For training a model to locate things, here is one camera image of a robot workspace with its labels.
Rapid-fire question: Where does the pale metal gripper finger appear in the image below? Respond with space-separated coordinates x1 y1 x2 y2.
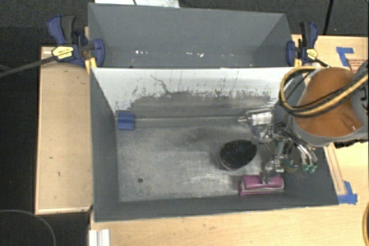
272 160 287 181
260 161 274 186

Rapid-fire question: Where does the purple sponge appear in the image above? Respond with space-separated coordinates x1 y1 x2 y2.
238 174 285 197

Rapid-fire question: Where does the black round disc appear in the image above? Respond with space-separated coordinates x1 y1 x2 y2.
219 139 258 171

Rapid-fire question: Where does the grey metal bin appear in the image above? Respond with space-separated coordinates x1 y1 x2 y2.
87 2 340 222

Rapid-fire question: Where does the blue rectangular block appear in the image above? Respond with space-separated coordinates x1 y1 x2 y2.
116 112 136 131

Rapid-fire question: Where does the pale wood board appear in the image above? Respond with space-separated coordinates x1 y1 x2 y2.
35 46 95 215

